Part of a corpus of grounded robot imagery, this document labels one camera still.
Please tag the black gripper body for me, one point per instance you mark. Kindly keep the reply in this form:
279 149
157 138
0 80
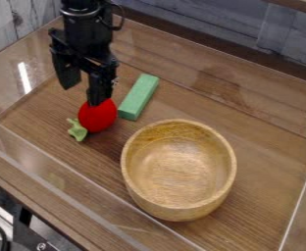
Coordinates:
86 36

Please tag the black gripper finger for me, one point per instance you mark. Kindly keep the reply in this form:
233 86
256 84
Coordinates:
67 70
101 87

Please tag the red plush strawberry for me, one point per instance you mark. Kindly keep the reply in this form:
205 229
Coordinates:
94 119

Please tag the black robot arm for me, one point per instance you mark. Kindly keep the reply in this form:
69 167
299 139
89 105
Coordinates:
91 66

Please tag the green rectangular block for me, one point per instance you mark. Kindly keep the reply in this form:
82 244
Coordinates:
138 97

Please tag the wooden bowl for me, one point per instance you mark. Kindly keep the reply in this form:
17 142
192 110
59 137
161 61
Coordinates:
180 167

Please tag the clear acrylic enclosure wall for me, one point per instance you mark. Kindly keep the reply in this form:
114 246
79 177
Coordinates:
90 215

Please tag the black table leg bracket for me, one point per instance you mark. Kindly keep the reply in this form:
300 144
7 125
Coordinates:
25 235

